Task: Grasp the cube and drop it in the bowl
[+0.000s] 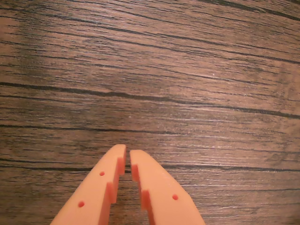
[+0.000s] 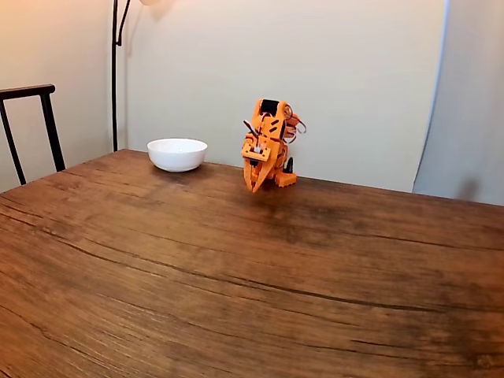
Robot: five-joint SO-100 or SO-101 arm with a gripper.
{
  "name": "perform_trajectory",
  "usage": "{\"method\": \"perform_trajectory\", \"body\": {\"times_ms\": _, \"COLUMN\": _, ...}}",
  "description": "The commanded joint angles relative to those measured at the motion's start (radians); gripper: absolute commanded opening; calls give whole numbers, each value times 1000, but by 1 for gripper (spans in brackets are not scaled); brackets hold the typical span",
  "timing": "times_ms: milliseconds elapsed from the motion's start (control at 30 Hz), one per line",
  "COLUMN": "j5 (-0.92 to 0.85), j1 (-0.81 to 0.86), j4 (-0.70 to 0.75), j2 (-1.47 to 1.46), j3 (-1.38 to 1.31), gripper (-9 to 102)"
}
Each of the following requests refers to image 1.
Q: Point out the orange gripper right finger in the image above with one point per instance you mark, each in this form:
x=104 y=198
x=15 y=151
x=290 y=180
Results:
x=164 y=199

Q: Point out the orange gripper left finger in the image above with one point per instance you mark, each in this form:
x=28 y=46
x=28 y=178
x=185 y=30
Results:
x=93 y=192

